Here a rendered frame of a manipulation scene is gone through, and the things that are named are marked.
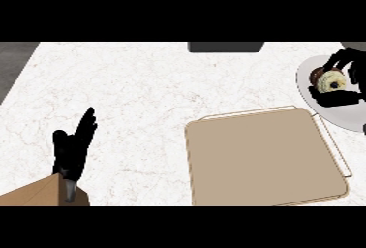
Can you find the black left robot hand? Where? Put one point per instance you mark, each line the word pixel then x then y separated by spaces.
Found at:
pixel 72 151

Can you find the cream frosted chocolate cupcake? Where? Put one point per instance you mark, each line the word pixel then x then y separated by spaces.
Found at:
pixel 327 79

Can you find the beige rectangular tray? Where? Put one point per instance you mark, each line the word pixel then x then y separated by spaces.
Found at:
pixel 264 159

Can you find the white round plate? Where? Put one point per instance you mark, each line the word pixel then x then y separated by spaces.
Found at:
pixel 340 113

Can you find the dark grey rectangular appliance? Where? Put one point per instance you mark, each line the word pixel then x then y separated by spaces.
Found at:
pixel 224 46

